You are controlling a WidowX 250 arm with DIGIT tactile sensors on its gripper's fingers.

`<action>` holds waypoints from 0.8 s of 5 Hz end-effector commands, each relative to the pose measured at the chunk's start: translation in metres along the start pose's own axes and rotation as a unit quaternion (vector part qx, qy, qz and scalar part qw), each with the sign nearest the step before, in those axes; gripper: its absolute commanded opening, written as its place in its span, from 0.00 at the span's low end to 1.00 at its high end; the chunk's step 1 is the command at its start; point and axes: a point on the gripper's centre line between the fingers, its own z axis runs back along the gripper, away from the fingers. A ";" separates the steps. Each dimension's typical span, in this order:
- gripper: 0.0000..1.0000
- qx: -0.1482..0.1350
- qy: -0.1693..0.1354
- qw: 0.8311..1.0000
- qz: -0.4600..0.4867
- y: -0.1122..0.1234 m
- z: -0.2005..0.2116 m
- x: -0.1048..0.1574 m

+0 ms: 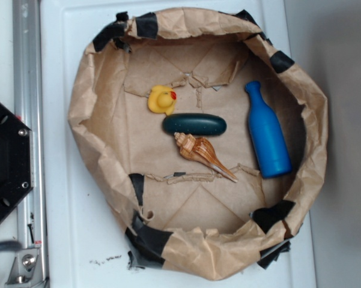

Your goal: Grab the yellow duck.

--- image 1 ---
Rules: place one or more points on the aluminium extrusion rail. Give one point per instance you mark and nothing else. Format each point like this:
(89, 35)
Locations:
(31, 211)

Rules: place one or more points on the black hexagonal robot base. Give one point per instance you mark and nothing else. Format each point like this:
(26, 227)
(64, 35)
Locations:
(15, 162)

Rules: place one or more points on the dark green oval pickle toy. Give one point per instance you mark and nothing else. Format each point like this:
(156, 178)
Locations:
(194, 123)

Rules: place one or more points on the brown striped conch shell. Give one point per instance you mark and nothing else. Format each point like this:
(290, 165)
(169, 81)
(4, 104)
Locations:
(199, 149)

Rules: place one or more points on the brown paper bag bin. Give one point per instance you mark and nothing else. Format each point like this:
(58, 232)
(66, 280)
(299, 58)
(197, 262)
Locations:
(177, 213)

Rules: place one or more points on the yellow rubber duck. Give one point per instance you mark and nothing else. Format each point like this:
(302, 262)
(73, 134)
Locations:
(162, 99)

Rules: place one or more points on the metal corner bracket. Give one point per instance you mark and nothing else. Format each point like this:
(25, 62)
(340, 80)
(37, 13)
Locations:
(26, 270)

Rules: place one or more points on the blue plastic bottle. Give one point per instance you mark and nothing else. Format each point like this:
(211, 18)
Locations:
(267, 137)

